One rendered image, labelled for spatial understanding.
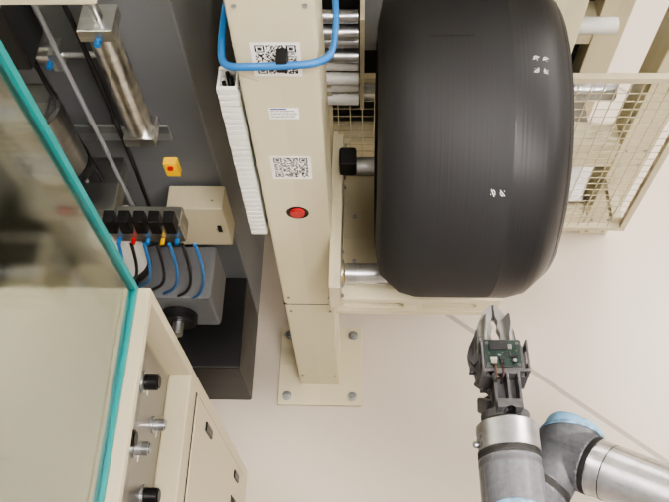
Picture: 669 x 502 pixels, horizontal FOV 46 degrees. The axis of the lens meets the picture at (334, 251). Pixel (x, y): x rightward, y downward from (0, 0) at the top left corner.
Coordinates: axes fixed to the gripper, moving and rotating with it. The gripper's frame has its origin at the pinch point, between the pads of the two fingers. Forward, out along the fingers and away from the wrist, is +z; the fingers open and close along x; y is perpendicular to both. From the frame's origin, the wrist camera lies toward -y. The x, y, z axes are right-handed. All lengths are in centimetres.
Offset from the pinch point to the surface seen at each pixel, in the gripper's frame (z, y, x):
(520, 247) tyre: 9.1, 6.3, -4.6
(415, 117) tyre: 21.0, 24.2, 13.1
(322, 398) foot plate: 40, -118, 34
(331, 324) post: 39, -69, 30
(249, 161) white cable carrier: 31, 3, 42
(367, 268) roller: 28.1, -27.7, 20.1
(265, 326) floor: 65, -116, 54
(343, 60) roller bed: 71, -7, 26
